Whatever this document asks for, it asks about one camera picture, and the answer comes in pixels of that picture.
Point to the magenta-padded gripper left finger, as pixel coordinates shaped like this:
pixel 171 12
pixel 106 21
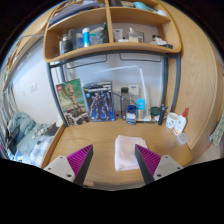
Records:
pixel 61 165

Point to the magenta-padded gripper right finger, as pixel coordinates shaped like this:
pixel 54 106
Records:
pixel 165 165

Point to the pale pink towel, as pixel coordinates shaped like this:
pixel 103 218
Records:
pixel 125 153

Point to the clear plastic cup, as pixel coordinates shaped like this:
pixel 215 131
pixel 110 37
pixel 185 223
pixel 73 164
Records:
pixel 182 139

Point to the white red-capped lotion bottle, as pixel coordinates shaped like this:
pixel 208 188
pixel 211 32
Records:
pixel 180 125

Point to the white mug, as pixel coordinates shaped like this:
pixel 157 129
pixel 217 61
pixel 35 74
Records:
pixel 171 120

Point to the bed with blue bedding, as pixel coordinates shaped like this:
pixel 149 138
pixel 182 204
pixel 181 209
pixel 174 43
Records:
pixel 23 133

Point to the black slim bottle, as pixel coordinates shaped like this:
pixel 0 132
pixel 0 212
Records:
pixel 162 115

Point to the dark green small object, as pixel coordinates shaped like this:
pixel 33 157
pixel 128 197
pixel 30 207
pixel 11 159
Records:
pixel 155 111

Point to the small blue box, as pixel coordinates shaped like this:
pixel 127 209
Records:
pixel 131 115

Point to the green patterned hanging cloth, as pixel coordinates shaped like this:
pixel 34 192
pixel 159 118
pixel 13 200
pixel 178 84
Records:
pixel 218 133

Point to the light blue card packet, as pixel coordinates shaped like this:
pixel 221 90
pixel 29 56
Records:
pixel 141 106

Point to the green tree figure toy box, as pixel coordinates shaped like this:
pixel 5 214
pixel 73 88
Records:
pixel 71 101

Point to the blue robot model kit box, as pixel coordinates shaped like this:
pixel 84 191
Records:
pixel 99 101

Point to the clear dark-capped water bottle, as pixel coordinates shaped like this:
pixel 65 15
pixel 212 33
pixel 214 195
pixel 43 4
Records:
pixel 124 101

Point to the white arched desk lamp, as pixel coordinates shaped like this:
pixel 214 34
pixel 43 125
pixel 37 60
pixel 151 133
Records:
pixel 133 67

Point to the wooden shelf unit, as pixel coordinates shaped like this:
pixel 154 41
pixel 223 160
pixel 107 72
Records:
pixel 110 48

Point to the white wall socket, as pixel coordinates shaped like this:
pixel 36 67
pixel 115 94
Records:
pixel 133 89

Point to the white wall switch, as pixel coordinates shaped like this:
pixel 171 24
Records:
pixel 33 87

